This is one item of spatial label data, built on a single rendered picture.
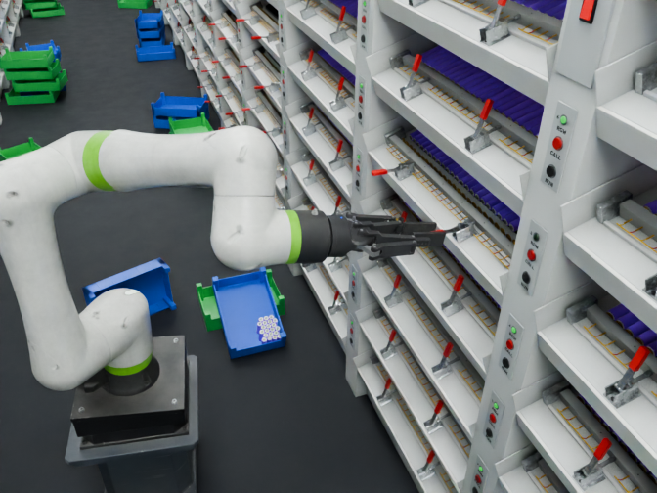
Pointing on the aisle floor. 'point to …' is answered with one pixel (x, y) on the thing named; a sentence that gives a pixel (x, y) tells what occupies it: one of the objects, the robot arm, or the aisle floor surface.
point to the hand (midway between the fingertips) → (423, 234)
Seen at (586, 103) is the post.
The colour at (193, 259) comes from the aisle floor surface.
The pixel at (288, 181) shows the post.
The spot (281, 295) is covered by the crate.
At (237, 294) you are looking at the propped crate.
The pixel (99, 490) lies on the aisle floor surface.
